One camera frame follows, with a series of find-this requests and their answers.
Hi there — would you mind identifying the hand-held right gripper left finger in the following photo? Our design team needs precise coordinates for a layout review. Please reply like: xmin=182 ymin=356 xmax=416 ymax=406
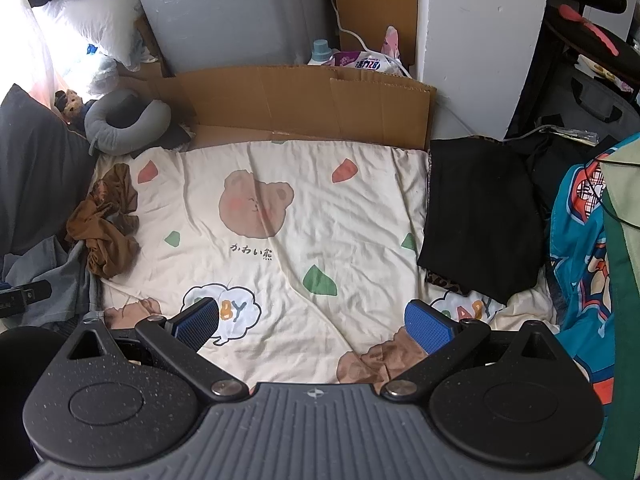
xmin=57 ymin=296 xmax=249 ymax=403

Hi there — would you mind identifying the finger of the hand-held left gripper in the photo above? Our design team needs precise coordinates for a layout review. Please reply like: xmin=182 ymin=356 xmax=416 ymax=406
xmin=0 ymin=280 xmax=52 ymax=317

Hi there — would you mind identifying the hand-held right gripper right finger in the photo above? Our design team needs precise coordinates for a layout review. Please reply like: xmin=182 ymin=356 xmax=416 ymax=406
xmin=381 ymin=300 xmax=583 ymax=403

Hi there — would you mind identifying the brown printed t-shirt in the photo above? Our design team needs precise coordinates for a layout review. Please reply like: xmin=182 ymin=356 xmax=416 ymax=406
xmin=65 ymin=162 xmax=142 ymax=281

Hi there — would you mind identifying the blue-grey denim garment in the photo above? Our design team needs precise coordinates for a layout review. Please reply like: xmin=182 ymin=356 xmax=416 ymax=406
xmin=0 ymin=237 xmax=106 ymax=331

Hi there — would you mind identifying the leopard print cloth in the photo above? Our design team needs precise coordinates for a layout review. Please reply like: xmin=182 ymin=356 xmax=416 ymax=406
xmin=425 ymin=270 xmax=471 ymax=293

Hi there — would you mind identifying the dark grey blanket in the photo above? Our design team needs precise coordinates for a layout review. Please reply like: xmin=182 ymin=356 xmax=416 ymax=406
xmin=0 ymin=84 xmax=98 ymax=261

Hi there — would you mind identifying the black folded garment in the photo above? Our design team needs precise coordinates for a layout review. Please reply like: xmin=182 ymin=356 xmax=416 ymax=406
xmin=416 ymin=137 xmax=546 ymax=306

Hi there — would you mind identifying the cream bear print bed sheet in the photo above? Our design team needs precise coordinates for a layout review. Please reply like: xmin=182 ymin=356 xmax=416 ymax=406
xmin=75 ymin=137 xmax=566 ymax=386

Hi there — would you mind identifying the blue cartoon print blanket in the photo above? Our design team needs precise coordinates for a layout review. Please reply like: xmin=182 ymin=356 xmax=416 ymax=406
xmin=547 ymin=132 xmax=640 ymax=466

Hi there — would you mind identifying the small black cloth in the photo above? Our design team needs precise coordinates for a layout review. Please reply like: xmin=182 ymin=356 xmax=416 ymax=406
xmin=150 ymin=122 xmax=196 ymax=151

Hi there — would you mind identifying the small teddy bear toy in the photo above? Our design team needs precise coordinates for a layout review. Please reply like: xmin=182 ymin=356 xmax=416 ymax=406
xmin=52 ymin=89 xmax=96 ymax=126

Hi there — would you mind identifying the green cloth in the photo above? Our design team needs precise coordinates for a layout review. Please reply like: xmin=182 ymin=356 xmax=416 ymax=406
xmin=600 ymin=152 xmax=640 ymax=480

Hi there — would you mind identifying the grey neck pillow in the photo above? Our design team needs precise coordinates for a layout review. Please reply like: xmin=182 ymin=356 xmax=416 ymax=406
xmin=84 ymin=89 xmax=172 ymax=157

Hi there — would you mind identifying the flattened cardboard sheet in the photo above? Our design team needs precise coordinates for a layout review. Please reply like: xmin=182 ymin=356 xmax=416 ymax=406
xmin=117 ymin=62 xmax=437 ymax=152

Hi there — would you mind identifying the clear packet with chopsticks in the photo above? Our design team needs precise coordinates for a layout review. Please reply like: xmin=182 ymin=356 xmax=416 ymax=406
xmin=550 ymin=127 xmax=598 ymax=146

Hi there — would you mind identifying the sheer pink curtain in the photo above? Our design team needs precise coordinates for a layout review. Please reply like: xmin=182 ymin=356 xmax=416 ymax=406
xmin=0 ymin=0 xmax=66 ymax=111

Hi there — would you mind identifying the white pillow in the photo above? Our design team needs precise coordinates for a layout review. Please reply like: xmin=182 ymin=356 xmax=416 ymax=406
xmin=32 ymin=0 xmax=146 ymax=71

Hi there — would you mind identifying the pink patterned packet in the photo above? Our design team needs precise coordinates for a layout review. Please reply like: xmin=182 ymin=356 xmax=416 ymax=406
xmin=381 ymin=26 xmax=401 ymax=58

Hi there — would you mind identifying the light blue detergent bottle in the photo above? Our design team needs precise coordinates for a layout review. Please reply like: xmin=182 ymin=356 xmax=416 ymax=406
xmin=306 ymin=39 xmax=341 ymax=67

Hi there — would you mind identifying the grey plastic-wrapped mattress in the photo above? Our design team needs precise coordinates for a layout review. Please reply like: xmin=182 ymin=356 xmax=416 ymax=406
xmin=125 ymin=0 xmax=346 ymax=78

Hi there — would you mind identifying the pink plastic object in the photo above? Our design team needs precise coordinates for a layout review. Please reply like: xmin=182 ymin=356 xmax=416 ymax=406
xmin=560 ymin=4 xmax=621 ymax=57

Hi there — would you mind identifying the thin black cable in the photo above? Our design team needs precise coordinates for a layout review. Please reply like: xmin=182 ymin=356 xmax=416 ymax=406
xmin=582 ymin=157 xmax=640 ymax=228

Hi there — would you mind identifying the grey cable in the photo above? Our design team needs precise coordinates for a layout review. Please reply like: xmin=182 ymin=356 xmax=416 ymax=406
xmin=505 ymin=125 xmax=553 ymax=142

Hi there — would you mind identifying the white cable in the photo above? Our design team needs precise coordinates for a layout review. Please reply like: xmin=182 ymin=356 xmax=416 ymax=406
xmin=327 ymin=0 xmax=413 ymax=78

